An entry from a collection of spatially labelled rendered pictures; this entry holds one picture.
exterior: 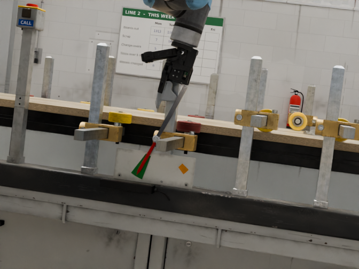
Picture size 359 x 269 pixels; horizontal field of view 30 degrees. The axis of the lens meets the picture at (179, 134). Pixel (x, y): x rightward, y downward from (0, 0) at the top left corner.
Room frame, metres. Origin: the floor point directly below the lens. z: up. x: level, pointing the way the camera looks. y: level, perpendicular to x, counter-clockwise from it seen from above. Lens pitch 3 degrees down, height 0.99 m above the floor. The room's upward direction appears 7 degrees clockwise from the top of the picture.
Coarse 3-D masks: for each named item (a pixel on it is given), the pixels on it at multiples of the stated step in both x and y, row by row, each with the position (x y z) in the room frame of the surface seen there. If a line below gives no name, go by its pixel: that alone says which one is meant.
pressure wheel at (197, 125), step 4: (180, 120) 2.28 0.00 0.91; (188, 120) 2.26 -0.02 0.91; (180, 124) 2.24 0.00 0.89; (184, 124) 2.23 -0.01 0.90; (188, 124) 2.22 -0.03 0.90; (192, 124) 2.22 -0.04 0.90; (196, 124) 2.23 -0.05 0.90; (200, 124) 2.25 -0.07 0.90; (180, 128) 2.23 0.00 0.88; (184, 128) 2.23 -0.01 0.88; (188, 128) 2.22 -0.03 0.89; (192, 128) 2.22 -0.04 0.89; (196, 128) 2.23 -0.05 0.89; (184, 132) 2.26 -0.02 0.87; (188, 132) 2.25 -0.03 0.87; (196, 132) 2.23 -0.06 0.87; (184, 152) 2.26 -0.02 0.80
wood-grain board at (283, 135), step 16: (0, 96) 2.69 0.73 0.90; (48, 112) 2.43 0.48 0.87; (64, 112) 2.41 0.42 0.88; (80, 112) 2.40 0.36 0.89; (128, 112) 2.63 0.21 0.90; (144, 112) 2.87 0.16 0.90; (176, 128) 2.34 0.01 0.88; (208, 128) 2.32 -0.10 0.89; (224, 128) 2.31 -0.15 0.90; (240, 128) 2.38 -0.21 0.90; (256, 128) 2.57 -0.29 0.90; (304, 144) 2.26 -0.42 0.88; (320, 144) 2.25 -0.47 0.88; (336, 144) 2.24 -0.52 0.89; (352, 144) 2.23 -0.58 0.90
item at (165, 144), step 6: (168, 138) 1.98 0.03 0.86; (174, 138) 2.01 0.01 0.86; (180, 138) 2.05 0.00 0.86; (156, 144) 1.86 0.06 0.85; (162, 144) 1.85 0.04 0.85; (168, 144) 1.88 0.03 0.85; (174, 144) 1.96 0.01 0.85; (180, 144) 2.06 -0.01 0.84; (156, 150) 1.86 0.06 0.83; (162, 150) 1.85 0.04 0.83; (168, 150) 1.89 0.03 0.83
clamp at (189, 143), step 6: (156, 132) 2.14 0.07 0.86; (162, 132) 2.12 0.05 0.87; (168, 132) 2.12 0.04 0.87; (174, 132) 2.14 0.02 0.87; (162, 138) 2.12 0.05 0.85; (186, 138) 2.11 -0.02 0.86; (192, 138) 2.11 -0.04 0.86; (186, 144) 2.11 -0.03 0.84; (192, 144) 2.11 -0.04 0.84; (186, 150) 2.11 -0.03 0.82; (192, 150) 2.11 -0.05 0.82
